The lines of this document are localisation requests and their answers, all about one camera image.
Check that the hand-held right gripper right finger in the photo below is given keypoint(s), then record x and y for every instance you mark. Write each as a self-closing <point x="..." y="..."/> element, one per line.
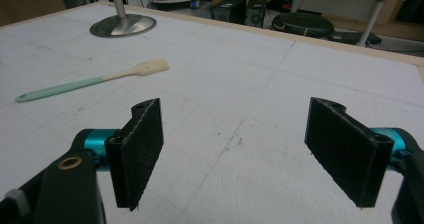
<point x="346" y="157"/>

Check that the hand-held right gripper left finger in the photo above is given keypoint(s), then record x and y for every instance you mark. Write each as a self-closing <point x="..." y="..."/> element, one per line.
<point x="136" y="154"/>

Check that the round metal stand base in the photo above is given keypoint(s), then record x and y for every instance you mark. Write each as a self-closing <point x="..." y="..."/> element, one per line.
<point x="122" y="23"/>

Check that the black round stool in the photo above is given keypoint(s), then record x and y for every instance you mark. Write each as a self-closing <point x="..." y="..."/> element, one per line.
<point x="302" y="24"/>

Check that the white metal stand pole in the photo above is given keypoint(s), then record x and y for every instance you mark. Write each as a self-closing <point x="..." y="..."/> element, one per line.
<point x="373" y="16"/>

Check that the black speaker box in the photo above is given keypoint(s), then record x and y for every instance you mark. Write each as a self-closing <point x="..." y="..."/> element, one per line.
<point x="255" y="13"/>

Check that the black computer case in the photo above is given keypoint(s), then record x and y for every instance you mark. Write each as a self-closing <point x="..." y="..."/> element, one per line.
<point x="230" y="10"/>

